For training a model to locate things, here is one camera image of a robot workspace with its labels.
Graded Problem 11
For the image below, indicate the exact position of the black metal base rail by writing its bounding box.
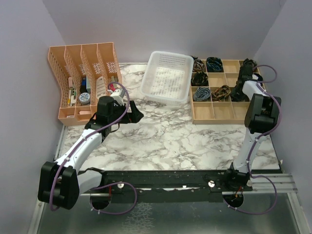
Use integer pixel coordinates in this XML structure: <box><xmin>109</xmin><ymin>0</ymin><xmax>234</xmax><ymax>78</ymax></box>
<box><xmin>48</xmin><ymin>168</ymin><xmax>285</xmax><ymax>203</ymax></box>

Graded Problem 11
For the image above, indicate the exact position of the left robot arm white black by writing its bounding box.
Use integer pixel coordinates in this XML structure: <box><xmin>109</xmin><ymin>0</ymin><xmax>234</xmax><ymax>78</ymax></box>
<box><xmin>38</xmin><ymin>96</ymin><xmax>144</xmax><ymax>211</ymax></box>

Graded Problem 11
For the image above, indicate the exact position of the aluminium frame rail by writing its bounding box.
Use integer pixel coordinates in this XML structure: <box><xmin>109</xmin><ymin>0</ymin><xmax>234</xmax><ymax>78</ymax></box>
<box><xmin>80</xmin><ymin>172</ymin><xmax>299</xmax><ymax>195</ymax></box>

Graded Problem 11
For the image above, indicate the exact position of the rolled blue grey tie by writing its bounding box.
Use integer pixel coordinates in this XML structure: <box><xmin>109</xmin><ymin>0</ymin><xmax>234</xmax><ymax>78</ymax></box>
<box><xmin>193</xmin><ymin>87</ymin><xmax>211</xmax><ymax>102</ymax></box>

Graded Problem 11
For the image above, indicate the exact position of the white perforated card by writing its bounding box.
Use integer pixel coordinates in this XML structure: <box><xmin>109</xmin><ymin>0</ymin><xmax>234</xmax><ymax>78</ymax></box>
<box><xmin>96</xmin><ymin>76</ymin><xmax>106</xmax><ymax>99</ymax></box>

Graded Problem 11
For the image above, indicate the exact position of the navy floral tie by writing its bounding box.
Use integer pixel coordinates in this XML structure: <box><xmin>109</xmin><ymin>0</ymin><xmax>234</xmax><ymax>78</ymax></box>
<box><xmin>230</xmin><ymin>89</ymin><xmax>250</xmax><ymax>102</ymax></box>

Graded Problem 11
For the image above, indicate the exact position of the round blue patterned tin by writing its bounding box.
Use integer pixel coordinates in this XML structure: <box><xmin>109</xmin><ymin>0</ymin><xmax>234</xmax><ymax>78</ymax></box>
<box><xmin>78</xmin><ymin>92</ymin><xmax>91</xmax><ymax>105</ymax></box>

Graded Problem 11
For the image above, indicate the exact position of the rolled gold paisley tie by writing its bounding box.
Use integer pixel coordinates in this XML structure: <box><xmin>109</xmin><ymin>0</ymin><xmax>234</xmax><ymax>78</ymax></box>
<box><xmin>211</xmin><ymin>85</ymin><xmax>231</xmax><ymax>102</ymax></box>

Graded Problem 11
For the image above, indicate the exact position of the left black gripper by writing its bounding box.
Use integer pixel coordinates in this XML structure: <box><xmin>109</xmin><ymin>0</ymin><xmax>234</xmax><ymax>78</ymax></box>
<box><xmin>109</xmin><ymin>100</ymin><xmax>143</xmax><ymax>124</ymax></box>

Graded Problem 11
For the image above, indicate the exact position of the white plastic basket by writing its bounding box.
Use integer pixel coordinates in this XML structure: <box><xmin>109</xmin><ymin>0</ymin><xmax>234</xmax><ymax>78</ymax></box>
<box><xmin>140</xmin><ymin>51</ymin><xmax>194</xmax><ymax>105</ymax></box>

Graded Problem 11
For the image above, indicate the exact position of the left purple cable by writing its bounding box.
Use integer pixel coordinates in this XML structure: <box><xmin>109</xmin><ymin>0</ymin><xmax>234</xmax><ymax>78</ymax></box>
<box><xmin>48</xmin><ymin>81</ymin><xmax>138</xmax><ymax>215</ymax></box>

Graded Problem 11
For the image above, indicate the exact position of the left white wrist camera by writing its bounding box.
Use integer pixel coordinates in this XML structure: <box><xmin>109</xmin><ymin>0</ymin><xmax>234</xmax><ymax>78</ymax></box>
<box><xmin>108</xmin><ymin>88</ymin><xmax>125</xmax><ymax>106</ymax></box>

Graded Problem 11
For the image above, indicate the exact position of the rolled dark olive tie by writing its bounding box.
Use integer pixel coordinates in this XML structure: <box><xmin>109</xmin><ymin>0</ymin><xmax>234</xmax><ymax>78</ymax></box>
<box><xmin>191</xmin><ymin>72</ymin><xmax>209</xmax><ymax>86</ymax></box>

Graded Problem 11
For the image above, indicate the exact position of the wooden compartment tray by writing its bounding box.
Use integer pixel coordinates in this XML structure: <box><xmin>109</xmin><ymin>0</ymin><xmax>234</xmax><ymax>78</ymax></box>
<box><xmin>189</xmin><ymin>59</ymin><xmax>277</xmax><ymax>125</ymax></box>

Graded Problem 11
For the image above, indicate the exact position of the purple cable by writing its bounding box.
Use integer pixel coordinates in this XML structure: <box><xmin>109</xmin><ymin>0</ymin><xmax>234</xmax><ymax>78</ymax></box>
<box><xmin>225</xmin><ymin>64</ymin><xmax>283</xmax><ymax>215</ymax></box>
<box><xmin>48</xmin><ymin>81</ymin><xmax>138</xmax><ymax>215</ymax></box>

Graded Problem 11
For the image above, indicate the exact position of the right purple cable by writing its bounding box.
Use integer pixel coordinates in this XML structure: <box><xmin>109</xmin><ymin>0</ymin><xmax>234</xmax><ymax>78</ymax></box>
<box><xmin>225</xmin><ymin>64</ymin><xmax>283</xmax><ymax>215</ymax></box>

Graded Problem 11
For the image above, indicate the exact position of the rolled teal dark tie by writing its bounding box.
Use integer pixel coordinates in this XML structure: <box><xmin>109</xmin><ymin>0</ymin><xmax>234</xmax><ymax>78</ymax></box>
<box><xmin>206</xmin><ymin>57</ymin><xmax>223</xmax><ymax>73</ymax></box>

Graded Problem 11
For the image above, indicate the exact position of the rolled striped brown tie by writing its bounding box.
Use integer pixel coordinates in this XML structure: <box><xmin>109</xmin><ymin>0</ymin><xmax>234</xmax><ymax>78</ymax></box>
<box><xmin>193</xmin><ymin>59</ymin><xmax>206</xmax><ymax>72</ymax></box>

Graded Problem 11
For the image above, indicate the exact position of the peach file organizer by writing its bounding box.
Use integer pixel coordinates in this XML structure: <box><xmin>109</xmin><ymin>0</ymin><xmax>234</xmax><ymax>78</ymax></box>
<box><xmin>48</xmin><ymin>42</ymin><xmax>122</xmax><ymax>126</ymax></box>

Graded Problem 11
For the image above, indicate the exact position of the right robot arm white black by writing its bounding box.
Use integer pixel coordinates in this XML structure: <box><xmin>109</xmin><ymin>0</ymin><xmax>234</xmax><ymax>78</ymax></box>
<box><xmin>224</xmin><ymin>58</ymin><xmax>281</xmax><ymax>191</ymax></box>

